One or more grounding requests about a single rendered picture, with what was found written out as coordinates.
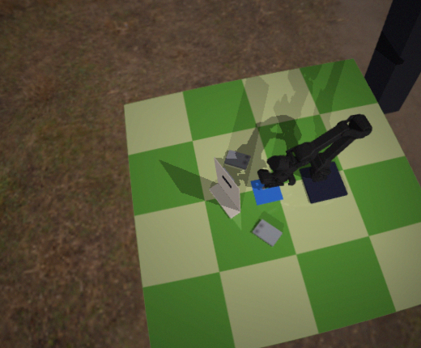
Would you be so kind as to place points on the blue flat square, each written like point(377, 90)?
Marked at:
point(264, 196)

